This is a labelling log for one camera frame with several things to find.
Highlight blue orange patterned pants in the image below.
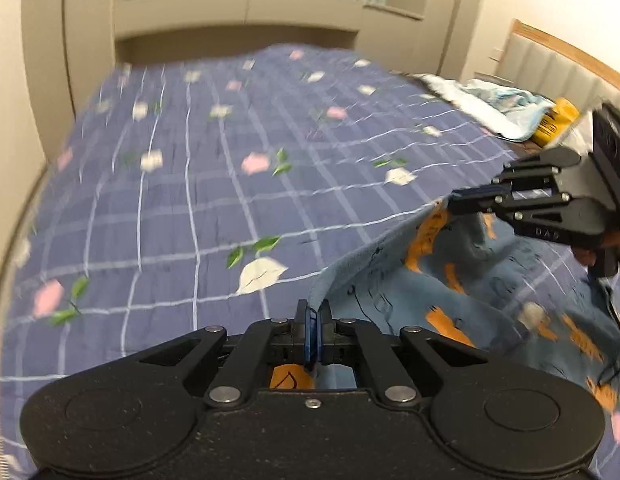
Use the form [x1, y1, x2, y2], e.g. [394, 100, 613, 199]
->
[268, 196, 620, 413]

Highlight right hand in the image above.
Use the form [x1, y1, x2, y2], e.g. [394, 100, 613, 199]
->
[572, 231, 620, 266]

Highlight yellow container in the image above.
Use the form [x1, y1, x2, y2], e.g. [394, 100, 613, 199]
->
[531, 98, 579, 148]

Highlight light blue white blanket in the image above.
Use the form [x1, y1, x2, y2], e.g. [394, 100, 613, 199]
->
[412, 74, 555, 143]

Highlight padded wooden headboard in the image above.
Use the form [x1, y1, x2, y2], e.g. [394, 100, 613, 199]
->
[496, 20, 620, 110]

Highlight purple plaid floral bedspread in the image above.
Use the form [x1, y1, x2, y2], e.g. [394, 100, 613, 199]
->
[0, 43, 620, 480]

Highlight beige window bench shelf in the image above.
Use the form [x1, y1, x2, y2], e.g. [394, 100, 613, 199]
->
[21, 0, 481, 158]

